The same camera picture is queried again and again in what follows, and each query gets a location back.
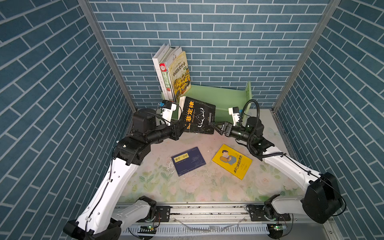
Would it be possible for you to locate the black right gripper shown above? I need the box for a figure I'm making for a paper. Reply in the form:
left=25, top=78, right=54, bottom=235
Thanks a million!
left=211, top=121, right=254, bottom=145

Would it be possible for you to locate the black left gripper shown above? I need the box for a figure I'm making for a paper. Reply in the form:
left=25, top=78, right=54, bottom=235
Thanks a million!
left=144, top=118, right=189, bottom=146

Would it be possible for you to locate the black slipcase box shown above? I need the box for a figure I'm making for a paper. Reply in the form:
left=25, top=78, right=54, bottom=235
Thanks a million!
left=179, top=96, right=216, bottom=135

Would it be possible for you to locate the dark blue book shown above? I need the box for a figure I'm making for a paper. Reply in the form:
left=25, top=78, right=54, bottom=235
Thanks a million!
left=172, top=147, right=206, bottom=177

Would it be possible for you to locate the green nature encyclopedia book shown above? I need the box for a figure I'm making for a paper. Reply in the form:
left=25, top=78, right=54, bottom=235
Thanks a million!
left=159, top=45, right=175, bottom=102

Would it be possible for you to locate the white paperback book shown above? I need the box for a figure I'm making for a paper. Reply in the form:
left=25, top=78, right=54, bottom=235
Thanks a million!
left=152, top=44, right=170, bottom=100

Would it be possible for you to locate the white red-lettered magazine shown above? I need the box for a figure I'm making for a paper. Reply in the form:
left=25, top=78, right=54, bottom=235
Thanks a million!
left=165, top=47, right=183, bottom=66

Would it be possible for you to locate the yellow history book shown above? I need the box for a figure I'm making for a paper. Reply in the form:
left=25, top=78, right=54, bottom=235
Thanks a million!
left=168, top=51, right=192, bottom=102

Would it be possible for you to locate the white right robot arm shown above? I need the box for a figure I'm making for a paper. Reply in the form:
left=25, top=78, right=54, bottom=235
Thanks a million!
left=210, top=117, right=347, bottom=224

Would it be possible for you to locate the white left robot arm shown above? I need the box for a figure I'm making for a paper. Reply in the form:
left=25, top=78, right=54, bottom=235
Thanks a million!
left=63, top=102, right=185, bottom=240

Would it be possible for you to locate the green metal bookshelf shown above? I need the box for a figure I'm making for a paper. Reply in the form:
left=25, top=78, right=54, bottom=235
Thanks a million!
left=161, top=80, right=253, bottom=124

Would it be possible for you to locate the yellow cartoon cover book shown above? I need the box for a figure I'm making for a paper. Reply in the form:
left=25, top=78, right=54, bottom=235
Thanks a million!
left=212, top=144, right=253, bottom=180

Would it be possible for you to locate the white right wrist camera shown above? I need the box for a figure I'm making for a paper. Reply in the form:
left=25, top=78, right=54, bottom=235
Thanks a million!
left=228, top=107, right=240, bottom=126

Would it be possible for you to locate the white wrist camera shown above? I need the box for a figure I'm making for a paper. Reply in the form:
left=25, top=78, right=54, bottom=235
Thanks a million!
left=160, top=100, right=177, bottom=126
left=228, top=107, right=240, bottom=126

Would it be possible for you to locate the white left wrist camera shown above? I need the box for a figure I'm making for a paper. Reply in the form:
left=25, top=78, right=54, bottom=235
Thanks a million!
left=160, top=100, right=177, bottom=126

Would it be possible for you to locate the black corrugated cable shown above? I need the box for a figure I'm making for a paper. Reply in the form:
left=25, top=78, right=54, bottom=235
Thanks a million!
left=235, top=98, right=286, bottom=160

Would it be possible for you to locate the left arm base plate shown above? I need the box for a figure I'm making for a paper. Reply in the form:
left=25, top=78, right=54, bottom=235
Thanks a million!
left=139, top=206, right=171, bottom=224

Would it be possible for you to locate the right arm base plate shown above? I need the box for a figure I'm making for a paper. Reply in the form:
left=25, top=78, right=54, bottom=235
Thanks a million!
left=246, top=204, right=292, bottom=223

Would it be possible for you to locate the aluminium front rail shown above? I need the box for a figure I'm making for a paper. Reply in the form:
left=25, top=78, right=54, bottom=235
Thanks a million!
left=115, top=203, right=342, bottom=240

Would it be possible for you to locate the left aluminium corner post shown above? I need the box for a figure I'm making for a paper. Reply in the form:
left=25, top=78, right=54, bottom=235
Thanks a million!
left=78, top=0, right=137, bottom=112

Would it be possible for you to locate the aluminium corner post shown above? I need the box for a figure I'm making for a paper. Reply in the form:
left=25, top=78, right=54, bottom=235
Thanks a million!
left=272, top=0, right=341, bottom=113
left=78, top=0, right=137, bottom=112

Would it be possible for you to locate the right aluminium corner post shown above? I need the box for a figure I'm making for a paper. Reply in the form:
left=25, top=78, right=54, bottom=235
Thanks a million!
left=272, top=0, right=341, bottom=113

